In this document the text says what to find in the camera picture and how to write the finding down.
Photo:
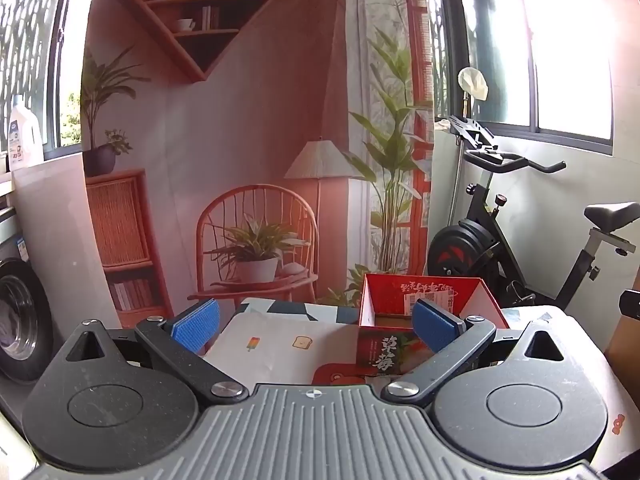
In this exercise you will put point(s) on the black exercise bike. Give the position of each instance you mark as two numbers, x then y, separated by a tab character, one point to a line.
500	240

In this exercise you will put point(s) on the window with lattice grille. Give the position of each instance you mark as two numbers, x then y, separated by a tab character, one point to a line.
35	50

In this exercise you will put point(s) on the room scene wall tapestry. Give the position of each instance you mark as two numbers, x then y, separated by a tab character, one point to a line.
250	135

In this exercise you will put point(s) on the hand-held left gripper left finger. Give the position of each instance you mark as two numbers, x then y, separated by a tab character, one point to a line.
196	327

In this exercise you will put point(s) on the red cardboard box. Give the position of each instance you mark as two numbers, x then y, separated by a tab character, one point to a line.
382	332

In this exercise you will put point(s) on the white detergent bottle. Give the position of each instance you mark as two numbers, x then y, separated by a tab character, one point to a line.
22	135

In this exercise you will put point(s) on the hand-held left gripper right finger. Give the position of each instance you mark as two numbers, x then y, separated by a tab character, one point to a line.
434	327

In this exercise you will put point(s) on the white printed blanket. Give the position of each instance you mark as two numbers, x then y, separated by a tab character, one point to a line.
280	350

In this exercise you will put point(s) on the dark framed window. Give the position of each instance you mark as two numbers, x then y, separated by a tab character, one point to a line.
530	45

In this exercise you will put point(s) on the geometric patterned tablecloth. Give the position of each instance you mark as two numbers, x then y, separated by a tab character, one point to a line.
320	312

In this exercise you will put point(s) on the washing machine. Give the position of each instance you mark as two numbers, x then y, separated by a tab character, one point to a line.
22	320

